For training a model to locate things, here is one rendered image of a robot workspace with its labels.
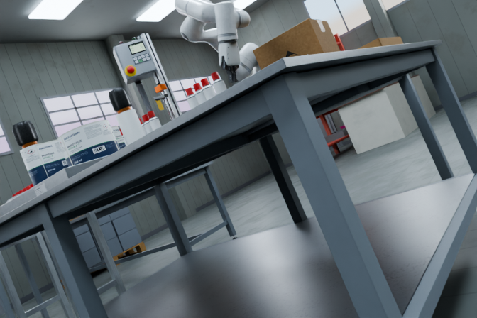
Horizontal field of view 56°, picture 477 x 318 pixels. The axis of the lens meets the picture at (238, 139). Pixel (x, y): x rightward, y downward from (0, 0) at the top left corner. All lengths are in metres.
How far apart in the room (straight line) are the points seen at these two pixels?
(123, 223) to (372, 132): 4.10
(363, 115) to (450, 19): 3.61
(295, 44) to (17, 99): 6.79
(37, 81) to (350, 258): 8.03
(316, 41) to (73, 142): 1.05
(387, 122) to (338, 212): 6.53
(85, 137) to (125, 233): 5.09
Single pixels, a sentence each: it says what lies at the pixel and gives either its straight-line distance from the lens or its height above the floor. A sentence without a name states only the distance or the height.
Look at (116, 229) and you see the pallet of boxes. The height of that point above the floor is 0.45.
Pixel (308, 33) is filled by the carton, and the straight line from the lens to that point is 1.97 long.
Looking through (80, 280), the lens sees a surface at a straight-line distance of 1.62.
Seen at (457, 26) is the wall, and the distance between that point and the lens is 10.34.
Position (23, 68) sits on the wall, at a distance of 8.68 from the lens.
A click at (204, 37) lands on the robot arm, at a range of 2.37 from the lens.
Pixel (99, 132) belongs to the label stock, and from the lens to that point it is 1.73.
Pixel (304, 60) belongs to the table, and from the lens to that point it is 0.92.
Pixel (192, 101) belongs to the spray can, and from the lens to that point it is 2.09.
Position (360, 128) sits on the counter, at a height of 0.37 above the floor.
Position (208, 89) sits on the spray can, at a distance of 2.02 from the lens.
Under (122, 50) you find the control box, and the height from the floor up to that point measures 1.44.
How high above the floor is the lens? 0.69
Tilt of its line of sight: 2 degrees up
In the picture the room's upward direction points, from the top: 23 degrees counter-clockwise
